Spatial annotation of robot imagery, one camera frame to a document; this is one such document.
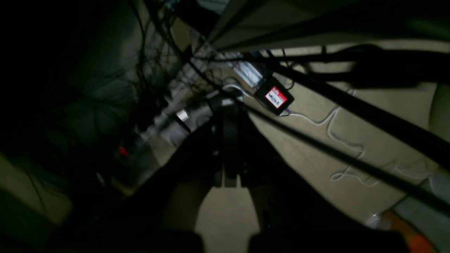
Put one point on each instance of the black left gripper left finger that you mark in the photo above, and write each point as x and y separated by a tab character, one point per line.
160	216

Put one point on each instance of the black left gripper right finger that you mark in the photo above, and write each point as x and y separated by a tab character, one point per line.
294	217

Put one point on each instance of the black adapter red label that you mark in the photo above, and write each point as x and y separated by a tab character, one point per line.
273	95

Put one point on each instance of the black metal frame bar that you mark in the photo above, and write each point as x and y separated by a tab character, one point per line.
423	141

